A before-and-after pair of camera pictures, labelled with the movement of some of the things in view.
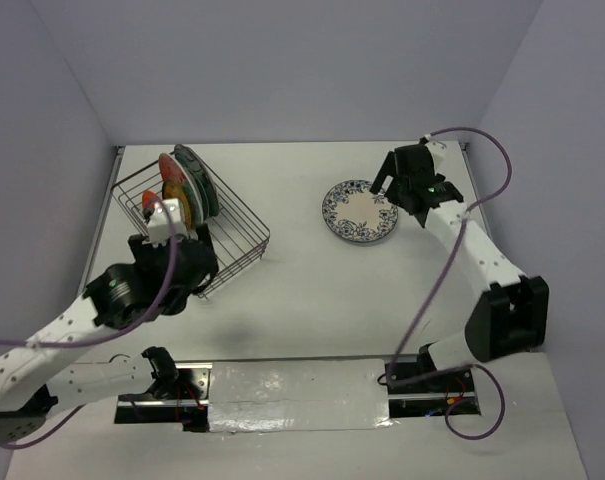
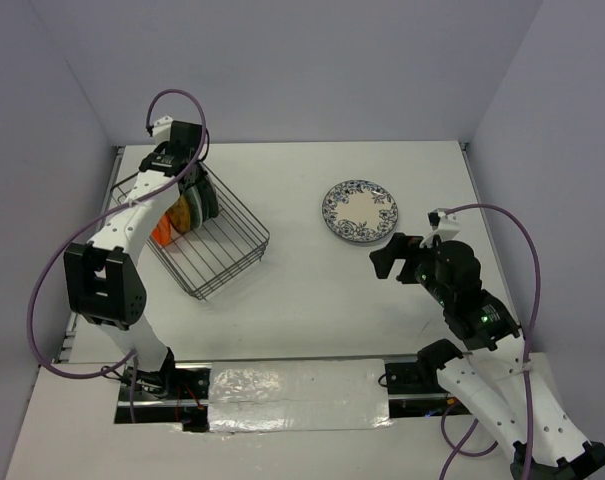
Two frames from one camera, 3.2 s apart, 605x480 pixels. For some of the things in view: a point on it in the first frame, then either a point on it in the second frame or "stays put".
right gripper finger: [385, 175] -> [384, 259]
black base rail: [416, 389] stays put
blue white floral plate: [352, 211] stays put
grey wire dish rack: [237, 236] stays put
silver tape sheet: [298, 395] stays put
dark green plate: [203, 178] stays put
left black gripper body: [145, 252] -> [198, 174]
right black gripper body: [396, 190] -> [420, 270]
